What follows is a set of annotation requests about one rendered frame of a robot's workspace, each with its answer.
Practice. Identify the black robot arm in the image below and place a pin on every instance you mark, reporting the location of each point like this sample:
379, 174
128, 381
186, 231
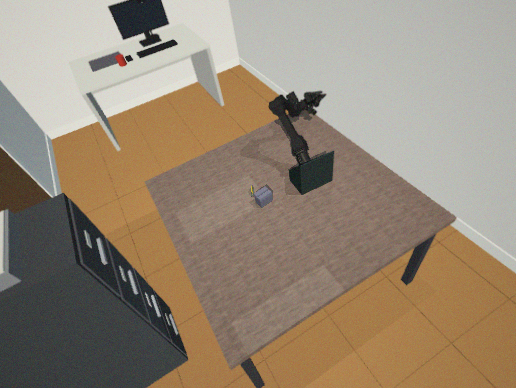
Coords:
292, 105

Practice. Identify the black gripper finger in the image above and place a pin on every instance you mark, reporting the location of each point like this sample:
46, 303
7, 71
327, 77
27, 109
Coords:
314, 94
319, 97

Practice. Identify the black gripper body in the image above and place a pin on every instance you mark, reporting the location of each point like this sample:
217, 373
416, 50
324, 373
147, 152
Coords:
307, 101

